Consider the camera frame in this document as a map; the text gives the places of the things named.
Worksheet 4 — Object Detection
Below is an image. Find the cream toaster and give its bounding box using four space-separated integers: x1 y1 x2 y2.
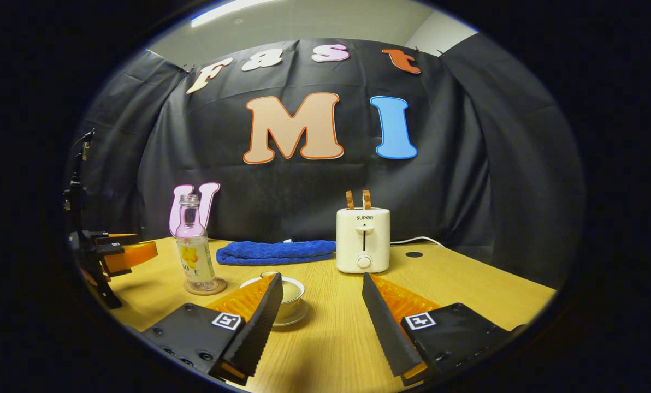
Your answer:
336 207 391 274

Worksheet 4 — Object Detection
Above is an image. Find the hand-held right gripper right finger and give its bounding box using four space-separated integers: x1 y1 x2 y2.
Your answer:
362 272 525 386

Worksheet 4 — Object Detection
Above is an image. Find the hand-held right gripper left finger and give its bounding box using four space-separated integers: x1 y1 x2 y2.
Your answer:
141 272 284 386

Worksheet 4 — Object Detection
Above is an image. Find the cream ceramic teacup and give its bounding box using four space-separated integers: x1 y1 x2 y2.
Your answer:
239 276 306 320

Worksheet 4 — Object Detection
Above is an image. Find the cream ceramic saucer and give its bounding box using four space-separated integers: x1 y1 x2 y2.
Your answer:
273 303 310 328

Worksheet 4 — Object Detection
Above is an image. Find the blue folded towel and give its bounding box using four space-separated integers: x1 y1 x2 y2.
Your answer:
216 240 337 266

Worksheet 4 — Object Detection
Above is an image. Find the black backdrop cloth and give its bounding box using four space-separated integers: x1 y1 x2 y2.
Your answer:
66 37 585 287

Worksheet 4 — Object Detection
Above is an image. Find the white power cable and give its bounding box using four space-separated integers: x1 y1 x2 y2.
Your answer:
389 236 445 248

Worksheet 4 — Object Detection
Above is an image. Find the round cork coaster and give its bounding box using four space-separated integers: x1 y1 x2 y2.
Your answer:
184 277 228 296

